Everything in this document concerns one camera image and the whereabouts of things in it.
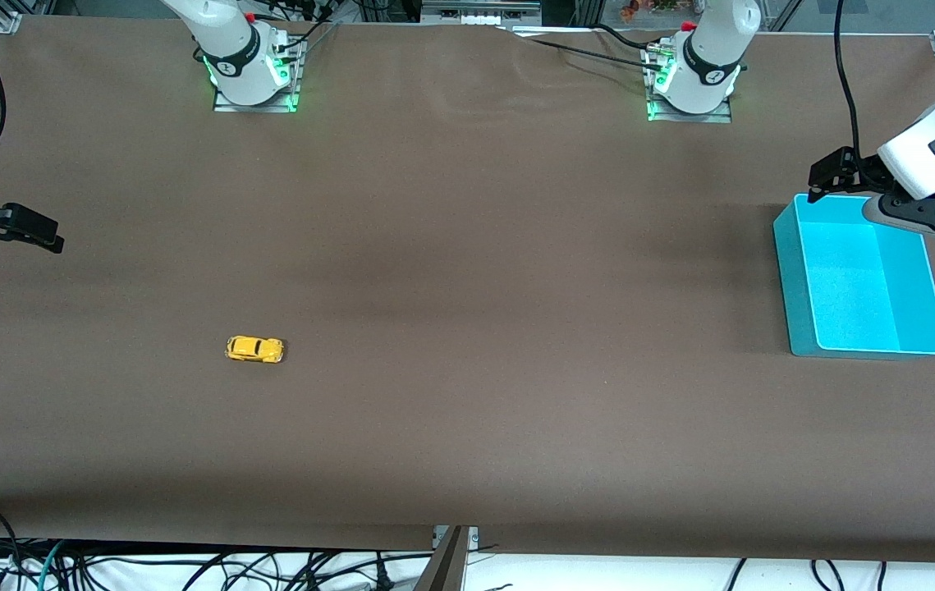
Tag yellow beetle toy car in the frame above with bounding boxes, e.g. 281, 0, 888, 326
225, 335, 286, 364

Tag teal plastic bin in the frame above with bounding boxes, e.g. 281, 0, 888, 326
772, 194, 935, 360

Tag white power strip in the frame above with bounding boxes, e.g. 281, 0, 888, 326
420, 0, 543, 27

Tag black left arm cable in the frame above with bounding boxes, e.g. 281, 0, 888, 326
832, 0, 862, 157

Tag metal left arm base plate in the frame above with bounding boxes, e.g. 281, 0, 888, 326
644, 41, 735, 124

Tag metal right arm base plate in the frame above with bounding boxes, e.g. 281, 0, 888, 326
213, 37, 304, 113

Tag long black base cable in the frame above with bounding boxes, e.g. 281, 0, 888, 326
500, 27, 665, 73

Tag teal floor cable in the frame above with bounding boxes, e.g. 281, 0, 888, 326
36, 539, 67, 591

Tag metal table bracket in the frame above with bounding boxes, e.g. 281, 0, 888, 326
414, 525, 480, 591

